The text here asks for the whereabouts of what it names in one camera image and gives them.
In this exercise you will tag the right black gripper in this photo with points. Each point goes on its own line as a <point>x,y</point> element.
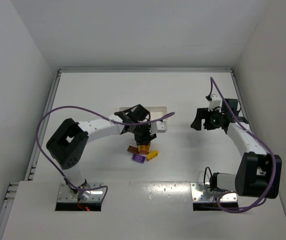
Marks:
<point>205,119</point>

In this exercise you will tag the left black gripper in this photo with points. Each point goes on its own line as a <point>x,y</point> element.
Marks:
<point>142,138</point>

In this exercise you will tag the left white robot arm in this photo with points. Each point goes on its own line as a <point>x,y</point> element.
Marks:
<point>68,142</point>

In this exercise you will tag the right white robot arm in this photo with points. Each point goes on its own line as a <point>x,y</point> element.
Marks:
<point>258,170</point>

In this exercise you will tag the orange curved lego brick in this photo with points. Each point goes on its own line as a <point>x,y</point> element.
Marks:
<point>144,149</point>

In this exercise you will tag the brown flat lego brick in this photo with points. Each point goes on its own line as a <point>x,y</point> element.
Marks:
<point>133,150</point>

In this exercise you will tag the yellow lego brick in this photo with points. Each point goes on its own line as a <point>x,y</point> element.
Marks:
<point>152,155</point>

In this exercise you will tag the purple lego brick front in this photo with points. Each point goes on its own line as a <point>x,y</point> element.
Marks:
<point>139,158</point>

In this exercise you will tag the white three-compartment tray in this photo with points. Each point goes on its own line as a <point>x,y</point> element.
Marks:
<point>157,112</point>

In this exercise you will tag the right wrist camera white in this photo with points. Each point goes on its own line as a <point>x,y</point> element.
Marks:
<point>214,102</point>

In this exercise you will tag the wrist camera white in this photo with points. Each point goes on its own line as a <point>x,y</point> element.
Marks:
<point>214,102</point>
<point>158,127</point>

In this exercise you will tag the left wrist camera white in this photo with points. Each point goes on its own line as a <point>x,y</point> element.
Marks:
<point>158,127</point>

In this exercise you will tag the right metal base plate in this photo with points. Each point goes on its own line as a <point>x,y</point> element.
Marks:
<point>205,200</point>

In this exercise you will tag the metal base plate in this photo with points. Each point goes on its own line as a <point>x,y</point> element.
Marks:
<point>205,200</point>
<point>87,201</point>

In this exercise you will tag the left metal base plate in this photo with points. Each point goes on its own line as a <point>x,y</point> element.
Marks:
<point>87,201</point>

